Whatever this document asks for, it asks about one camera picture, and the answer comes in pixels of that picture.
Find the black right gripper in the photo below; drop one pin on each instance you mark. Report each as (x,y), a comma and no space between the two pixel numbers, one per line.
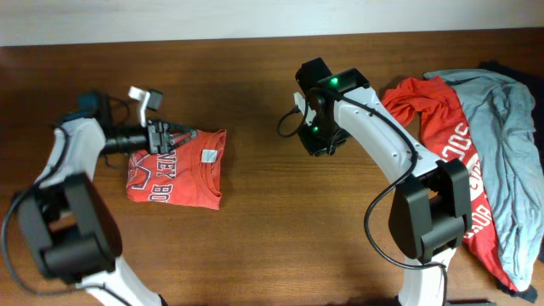
(315,146)

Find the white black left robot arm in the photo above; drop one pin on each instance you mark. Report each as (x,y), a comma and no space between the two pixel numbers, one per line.
(69,230)

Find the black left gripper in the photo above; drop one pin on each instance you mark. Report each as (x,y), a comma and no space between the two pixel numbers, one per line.
(159,143)

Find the grey t-shirt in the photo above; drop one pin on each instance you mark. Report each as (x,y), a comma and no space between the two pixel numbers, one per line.
(498,111)

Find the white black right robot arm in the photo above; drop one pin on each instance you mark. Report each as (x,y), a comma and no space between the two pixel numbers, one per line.
(431,208)

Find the dark navy garment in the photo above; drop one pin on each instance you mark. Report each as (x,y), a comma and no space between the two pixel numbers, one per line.
(535,86)

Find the red printed t-shirt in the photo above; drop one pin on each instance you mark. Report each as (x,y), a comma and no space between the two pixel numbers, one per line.
(444,130)

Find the orange red t-shirt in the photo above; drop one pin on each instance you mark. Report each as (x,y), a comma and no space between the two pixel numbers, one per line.
(188,176)

